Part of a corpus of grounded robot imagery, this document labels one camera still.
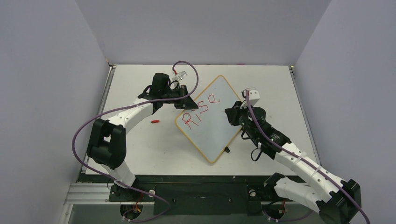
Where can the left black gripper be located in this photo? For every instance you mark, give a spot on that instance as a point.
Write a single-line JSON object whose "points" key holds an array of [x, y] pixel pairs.
{"points": [[187, 103]]}

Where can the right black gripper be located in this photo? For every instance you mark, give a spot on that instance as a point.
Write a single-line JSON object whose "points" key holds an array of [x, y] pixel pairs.
{"points": [[236, 114]]}

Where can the yellow framed whiteboard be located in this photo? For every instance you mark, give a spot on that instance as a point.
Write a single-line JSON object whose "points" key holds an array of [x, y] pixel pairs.
{"points": [[207, 127]]}

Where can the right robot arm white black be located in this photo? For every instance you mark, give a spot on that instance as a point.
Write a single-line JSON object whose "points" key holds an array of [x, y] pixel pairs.
{"points": [[335, 200]]}

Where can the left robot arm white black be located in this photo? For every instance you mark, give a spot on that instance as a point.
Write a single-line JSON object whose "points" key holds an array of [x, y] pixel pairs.
{"points": [[107, 144]]}

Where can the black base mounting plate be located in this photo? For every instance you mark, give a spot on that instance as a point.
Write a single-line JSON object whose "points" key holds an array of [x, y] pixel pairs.
{"points": [[193, 195]]}

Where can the front aluminium extrusion bar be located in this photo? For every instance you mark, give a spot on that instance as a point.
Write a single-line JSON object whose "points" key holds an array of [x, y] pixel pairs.
{"points": [[87, 193]]}

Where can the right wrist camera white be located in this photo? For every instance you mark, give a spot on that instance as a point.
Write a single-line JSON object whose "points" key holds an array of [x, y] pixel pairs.
{"points": [[250, 94]]}

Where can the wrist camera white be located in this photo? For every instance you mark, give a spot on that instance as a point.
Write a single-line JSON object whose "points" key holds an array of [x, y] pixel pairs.
{"points": [[250, 94], [179, 77]]}

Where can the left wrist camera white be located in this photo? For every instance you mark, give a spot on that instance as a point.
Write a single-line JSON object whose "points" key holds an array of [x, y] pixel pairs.
{"points": [[179, 77]]}

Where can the right aluminium rail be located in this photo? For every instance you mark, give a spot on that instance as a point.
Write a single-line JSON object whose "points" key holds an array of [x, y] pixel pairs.
{"points": [[291, 70]]}

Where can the aluminium rail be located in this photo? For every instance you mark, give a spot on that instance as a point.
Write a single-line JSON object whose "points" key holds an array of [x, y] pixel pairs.
{"points": [[106, 89], [291, 70]]}

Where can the left aluminium rail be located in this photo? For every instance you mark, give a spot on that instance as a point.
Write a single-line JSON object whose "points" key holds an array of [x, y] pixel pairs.
{"points": [[106, 89]]}

